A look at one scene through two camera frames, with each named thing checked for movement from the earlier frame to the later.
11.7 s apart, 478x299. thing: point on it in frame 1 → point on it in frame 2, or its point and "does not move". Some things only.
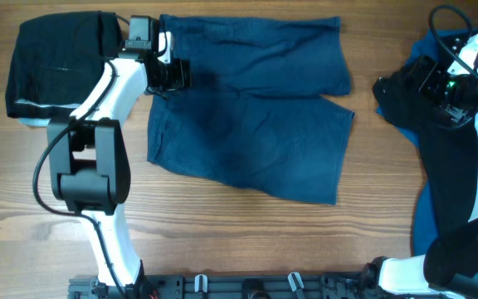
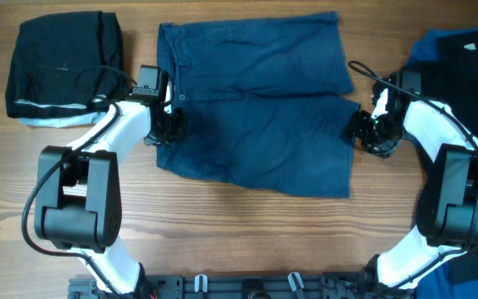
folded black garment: (56, 60) does not move
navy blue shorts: (265, 105) does not move
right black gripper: (426, 86) → (357, 127)
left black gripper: (182, 76) → (178, 133)
